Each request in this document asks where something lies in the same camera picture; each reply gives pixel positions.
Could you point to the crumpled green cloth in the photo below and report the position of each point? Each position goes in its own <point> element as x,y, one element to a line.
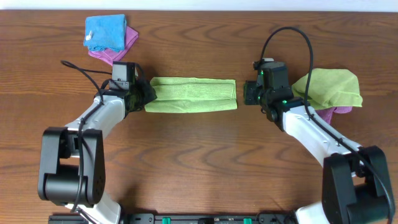
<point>333,88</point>

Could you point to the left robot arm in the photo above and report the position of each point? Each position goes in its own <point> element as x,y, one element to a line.
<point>72,166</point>

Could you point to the folded purple cloth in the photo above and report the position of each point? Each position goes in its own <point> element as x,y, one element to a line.
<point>109,56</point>

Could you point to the crumpled purple cloth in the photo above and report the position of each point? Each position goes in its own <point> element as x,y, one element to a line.
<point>327,114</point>

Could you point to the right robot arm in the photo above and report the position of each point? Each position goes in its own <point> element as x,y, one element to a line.
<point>356,187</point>

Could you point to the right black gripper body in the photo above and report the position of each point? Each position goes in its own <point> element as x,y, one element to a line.
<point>249,93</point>

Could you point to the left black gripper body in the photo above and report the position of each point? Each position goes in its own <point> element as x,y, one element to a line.
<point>144,94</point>

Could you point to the green cloth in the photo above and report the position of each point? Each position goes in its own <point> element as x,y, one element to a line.
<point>192,95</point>
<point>333,88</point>

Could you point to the folded blue cloth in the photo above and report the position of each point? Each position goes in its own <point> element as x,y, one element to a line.
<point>105,32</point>

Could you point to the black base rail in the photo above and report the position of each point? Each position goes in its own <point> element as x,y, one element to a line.
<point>150,218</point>

